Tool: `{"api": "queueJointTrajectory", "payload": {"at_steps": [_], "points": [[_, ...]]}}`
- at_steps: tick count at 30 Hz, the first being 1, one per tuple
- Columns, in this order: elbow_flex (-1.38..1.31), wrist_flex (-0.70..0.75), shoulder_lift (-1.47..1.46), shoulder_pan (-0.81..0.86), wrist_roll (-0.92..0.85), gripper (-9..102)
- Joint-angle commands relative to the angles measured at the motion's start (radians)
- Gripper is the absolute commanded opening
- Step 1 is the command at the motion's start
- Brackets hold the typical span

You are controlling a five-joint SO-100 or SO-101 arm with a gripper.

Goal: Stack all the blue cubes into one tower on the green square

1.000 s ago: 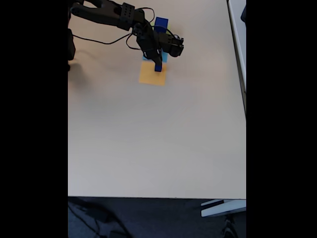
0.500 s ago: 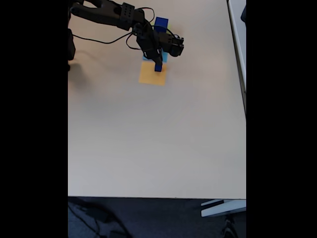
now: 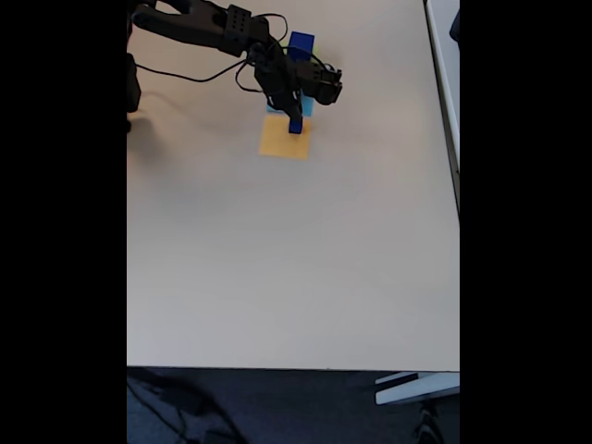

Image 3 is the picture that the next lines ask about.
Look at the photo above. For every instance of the small blue cube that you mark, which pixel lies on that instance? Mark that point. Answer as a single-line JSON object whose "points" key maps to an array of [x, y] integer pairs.
{"points": [[296, 128]]}

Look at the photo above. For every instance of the large blue cube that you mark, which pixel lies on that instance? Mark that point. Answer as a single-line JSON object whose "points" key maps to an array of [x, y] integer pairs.
{"points": [[303, 39]]}

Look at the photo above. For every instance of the light blue paper square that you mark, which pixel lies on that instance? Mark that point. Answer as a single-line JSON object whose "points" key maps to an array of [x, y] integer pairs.
{"points": [[307, 108]]}

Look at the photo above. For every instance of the orange paper square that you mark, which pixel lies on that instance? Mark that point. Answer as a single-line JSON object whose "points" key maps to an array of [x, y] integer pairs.
{"points": [[277, 143]]}

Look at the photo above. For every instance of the white adjacent table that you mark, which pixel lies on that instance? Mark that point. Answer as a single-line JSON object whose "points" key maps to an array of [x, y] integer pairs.
{"points": [[444, 69]]}

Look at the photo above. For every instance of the dark object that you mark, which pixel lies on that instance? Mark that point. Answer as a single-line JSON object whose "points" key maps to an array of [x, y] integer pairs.
{"points": [[455, 25]]}

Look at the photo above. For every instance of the white table foot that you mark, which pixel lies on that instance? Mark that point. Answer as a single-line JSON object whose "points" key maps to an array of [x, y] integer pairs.
{"points": [[416, 390]]}

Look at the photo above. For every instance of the black camera box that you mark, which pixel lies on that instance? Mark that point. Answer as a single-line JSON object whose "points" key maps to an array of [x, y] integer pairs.
{"points": [[324, 85]]}

